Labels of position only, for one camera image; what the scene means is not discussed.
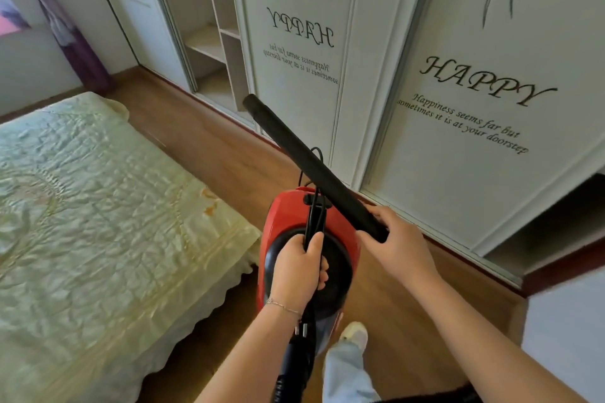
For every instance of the person's left hand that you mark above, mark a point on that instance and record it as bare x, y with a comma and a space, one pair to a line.
295, 270

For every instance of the person's right hand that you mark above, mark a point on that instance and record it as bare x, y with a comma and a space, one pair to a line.
402, 251

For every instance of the person's right forearm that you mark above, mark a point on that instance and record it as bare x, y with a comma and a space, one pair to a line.
487, 355

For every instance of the person's left forearm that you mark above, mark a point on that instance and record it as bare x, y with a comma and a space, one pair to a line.
246, 365

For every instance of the person's right leg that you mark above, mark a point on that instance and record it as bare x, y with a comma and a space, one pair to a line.
347, 374

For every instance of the pale green bedspread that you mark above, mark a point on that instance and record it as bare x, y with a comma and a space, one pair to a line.
94, 228

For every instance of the white wardrobe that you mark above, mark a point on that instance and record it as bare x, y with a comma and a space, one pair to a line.
208, 41

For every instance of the purple curtain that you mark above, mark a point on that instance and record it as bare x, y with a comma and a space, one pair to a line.
80, 53

